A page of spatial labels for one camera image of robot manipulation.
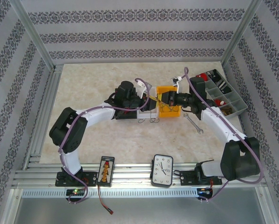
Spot tangle of coloured wires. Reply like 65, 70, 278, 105
137, 94, 180, 125

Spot white plastic bin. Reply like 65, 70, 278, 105
137, 90, 159, 119

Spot yellow plastic bin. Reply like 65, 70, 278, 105
156, 85, 183, 119

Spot black plastic bin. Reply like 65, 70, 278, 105
113, 87, 140, 121

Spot black and white striped socks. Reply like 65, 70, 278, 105
206, 70, 232, 94

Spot silver open-end wrench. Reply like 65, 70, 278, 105
183, 113, 204, 135

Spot brown crumpled item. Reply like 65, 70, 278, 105
219, 106, 234, 116

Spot grey compartment organizer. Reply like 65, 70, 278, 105
196, 69, 249, 123

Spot black-framed white analog clock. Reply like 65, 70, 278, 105
150, 154, 174, 189

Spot black battery pack orange print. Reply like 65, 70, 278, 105
96, 155, 115, 188

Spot small black circuit board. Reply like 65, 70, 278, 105
196, 187, 214, 197

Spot red battery lead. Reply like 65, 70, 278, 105
98, 185, 114, 214

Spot grey metal shelf panel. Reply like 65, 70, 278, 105
7, 188, 277, 224

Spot small circuit board green light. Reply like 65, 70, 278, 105
66, 188, 85, 197

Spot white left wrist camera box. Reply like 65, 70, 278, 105
135, 78, 153, 98

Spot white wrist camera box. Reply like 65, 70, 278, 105
135, 78, 153, 98
170, 75, 185, 92

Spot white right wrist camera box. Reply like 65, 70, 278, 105
170, 75, 185, 92

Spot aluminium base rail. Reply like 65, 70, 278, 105
12, 163, 267, 190

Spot aluminium corner post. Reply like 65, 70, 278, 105
220, 0, 264, 68
8, 0, 58, 70

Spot aluminium side rail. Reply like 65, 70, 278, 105
23, 64, 63, 171

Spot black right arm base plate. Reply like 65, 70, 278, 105
180, 169, 223, 187

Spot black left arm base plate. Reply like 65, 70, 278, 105
56, 171, 98, 187

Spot slotted grey cable duct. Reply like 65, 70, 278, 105
21, 189, 199, 199

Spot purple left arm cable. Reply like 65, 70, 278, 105
58, 77, 153, 205

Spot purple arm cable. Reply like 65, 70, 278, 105
58, 77, 153, 205
183, 67, 264, 204

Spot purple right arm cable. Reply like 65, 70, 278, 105
183, 67, 264, 204

